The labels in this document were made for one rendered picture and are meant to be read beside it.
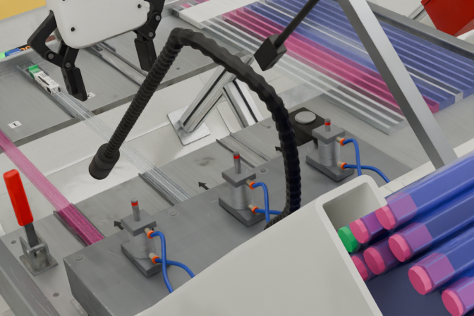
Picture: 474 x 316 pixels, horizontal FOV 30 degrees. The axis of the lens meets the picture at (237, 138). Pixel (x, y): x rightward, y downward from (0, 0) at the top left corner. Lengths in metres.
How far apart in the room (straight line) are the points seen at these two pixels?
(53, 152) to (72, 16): 1.13
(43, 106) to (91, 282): 0.47
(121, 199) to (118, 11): 0.21
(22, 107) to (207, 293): 0.88
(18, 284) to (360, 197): 0.65
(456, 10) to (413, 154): 0.71
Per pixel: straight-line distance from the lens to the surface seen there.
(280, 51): 0.90
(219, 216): 0.86
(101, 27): 0.99
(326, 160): 0.90
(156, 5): 1.04
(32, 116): 1.22
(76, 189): 2.06
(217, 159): 1.06
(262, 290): 0.34
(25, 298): 0.90
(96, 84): 1.27
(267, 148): 1.07
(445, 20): 1.75
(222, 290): 0.37
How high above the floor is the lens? 1.95
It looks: 62 degrees down
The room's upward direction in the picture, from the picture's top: 44 degrees clockwise
